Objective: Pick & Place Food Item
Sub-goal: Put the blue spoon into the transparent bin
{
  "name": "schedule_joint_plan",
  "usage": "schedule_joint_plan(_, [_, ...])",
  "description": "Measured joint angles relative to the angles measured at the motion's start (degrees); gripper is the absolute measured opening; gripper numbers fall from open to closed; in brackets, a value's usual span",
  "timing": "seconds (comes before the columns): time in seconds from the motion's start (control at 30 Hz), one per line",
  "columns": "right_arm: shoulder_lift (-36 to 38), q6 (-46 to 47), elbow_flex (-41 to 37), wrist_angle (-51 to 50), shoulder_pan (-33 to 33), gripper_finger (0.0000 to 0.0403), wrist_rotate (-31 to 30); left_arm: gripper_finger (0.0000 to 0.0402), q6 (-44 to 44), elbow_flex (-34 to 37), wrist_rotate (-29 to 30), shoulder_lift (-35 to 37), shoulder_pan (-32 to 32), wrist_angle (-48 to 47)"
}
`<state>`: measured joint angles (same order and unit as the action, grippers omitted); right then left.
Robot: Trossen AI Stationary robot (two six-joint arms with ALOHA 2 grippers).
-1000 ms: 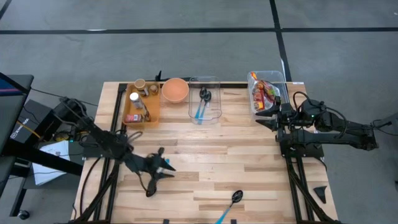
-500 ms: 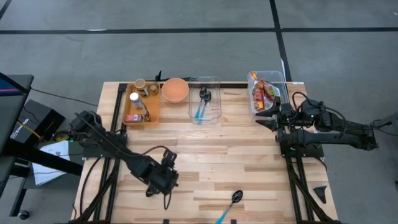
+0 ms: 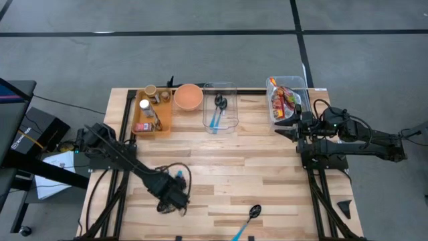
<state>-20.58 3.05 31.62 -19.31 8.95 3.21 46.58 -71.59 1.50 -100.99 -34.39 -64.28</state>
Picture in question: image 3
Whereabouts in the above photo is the narrow clear plastic container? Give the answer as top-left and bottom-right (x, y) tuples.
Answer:
(201, 81), (239, 135)

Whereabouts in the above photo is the black box white logo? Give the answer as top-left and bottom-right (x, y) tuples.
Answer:
(11, 106), (71, 157)

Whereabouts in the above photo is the white paper sheet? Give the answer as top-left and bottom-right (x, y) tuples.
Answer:
(35, 150), (76, 200)

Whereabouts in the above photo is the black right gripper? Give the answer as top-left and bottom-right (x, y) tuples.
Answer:
(274, 104), (318, 143)

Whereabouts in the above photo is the black side desk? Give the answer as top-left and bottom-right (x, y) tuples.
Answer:
(0, 78), (90, 237)

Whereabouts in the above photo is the orange rectangular tray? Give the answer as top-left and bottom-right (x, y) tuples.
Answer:
(131, 87), (174, 138)

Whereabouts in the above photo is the jar with white label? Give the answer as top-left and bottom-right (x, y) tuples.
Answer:
(138, 98), (156, 118)

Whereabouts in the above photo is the orange bowl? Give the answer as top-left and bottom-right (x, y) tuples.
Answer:
(173, 83), (204, 111)

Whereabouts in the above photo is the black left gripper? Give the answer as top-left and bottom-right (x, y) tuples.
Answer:
(154, 177), (191, 217)

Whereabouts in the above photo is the brown foil packet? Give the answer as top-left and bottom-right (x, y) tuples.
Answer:
(152, 112), (164, 132)

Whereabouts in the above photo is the black floor cable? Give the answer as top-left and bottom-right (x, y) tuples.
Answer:
(33, 94), (106, 115)

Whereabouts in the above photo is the red yellow Maruchan ramen packet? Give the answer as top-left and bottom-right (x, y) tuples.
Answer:
(271, 86), (295, 120)

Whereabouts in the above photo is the wide clear plastic bin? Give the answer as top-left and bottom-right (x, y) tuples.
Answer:
(265, 75), (316, 132)

